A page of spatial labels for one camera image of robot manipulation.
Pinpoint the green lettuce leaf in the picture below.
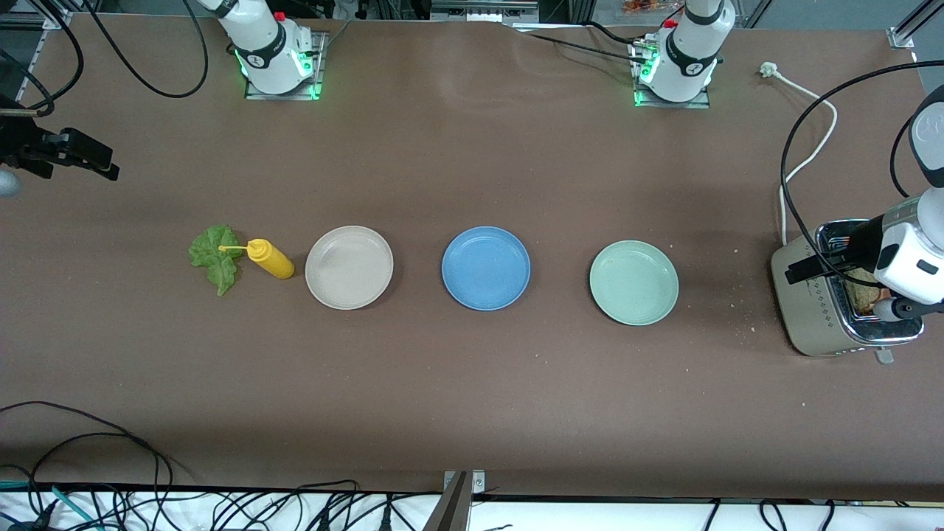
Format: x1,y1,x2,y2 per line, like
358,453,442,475
188,224,244,297

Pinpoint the yellow mustard squeeze bottle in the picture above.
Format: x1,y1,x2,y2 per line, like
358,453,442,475
218,238,296,280

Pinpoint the pale green round plate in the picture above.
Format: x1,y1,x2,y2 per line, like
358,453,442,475
589,240,680,327

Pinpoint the beige round plate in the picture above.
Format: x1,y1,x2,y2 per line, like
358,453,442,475
305,225,395,310

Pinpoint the blue round plate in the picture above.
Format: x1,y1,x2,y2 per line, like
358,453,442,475
441,226,532,312

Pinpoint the beige chrome toaster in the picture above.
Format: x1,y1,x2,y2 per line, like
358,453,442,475
770,218,926,366

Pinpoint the brown table cover sheet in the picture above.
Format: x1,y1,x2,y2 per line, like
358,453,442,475
0,13,944,504

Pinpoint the grey equipment box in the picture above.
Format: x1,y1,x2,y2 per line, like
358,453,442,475
430,0,541,21

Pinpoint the grey metal bar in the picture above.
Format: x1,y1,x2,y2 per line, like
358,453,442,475
423,472,473,531

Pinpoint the aluminium frame profile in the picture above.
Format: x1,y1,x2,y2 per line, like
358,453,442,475
889,0,944,49
0,9,72,104

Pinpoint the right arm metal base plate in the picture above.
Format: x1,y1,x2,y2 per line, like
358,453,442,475
245,33,326,101

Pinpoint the white toaster power cable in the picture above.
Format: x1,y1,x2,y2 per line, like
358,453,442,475
760,62,839,248

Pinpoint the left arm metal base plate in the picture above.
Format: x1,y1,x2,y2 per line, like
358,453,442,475
633,41,710,109

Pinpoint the long looped black cable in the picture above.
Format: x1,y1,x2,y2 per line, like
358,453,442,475
0,401,175,511

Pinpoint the black base cable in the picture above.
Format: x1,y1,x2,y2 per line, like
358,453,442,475
525,32,650,66
575,21,644,45

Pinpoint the teal cable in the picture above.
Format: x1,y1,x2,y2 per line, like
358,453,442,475
0,481,100,531

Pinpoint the silver corner bracket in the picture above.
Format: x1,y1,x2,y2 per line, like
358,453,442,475
442,470,486,493

